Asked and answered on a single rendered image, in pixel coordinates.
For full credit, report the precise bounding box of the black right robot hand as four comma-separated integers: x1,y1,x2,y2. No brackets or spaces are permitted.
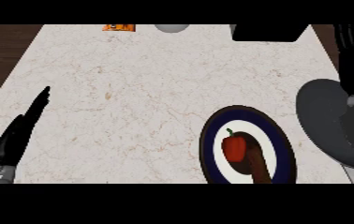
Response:
334,23,354,97

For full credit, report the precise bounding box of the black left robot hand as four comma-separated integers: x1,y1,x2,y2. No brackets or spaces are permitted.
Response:
0,85,52,168

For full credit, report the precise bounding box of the blue rimmed white plate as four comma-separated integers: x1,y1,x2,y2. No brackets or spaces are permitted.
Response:
198,104,300,185

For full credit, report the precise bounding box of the red bell pepper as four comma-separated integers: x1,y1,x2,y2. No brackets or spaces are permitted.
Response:
220,127,250,163

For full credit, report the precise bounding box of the black appliance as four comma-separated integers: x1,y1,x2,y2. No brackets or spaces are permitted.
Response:
232,23,310,43

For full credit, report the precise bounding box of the grey round object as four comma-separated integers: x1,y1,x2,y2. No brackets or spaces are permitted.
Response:
154,23,191,34

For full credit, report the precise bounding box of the dark brown elongated object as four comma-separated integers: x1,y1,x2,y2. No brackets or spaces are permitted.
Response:
231,131,275,185

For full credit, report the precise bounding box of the orange box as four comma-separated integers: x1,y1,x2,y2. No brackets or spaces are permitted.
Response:
101,23,138,33

